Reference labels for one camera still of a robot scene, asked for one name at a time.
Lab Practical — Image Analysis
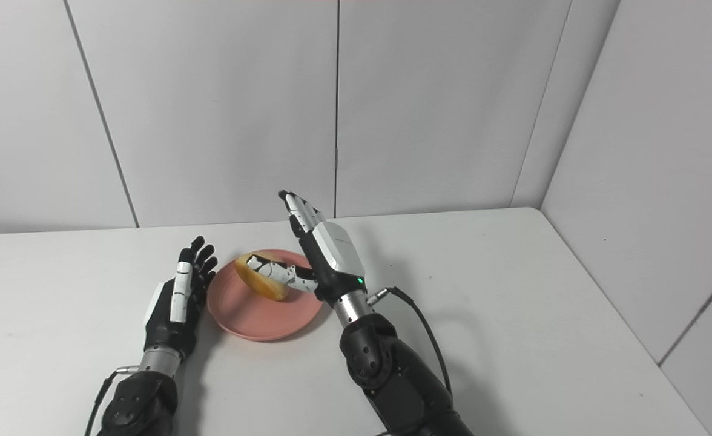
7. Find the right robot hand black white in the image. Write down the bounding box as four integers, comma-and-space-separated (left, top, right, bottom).
247, 190, 367, 305

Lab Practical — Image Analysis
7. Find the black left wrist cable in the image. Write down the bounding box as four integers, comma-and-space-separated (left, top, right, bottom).
84, 365, 140, 436

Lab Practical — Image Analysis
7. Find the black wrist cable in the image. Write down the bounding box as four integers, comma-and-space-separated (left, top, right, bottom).
366, 286, 453, 397
84, 365, 140, 436

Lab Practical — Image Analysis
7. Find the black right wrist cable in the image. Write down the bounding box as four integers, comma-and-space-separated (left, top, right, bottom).
366, 286, 453, 397

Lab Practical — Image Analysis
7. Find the pink round plate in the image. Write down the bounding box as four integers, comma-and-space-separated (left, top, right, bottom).
206, 249, 325, 342

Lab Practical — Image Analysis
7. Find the golden bread roll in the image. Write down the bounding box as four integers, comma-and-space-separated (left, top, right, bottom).
235, 252, 290, 302

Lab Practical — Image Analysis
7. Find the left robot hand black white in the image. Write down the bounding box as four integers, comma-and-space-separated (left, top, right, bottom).
143, 236, 219, 359

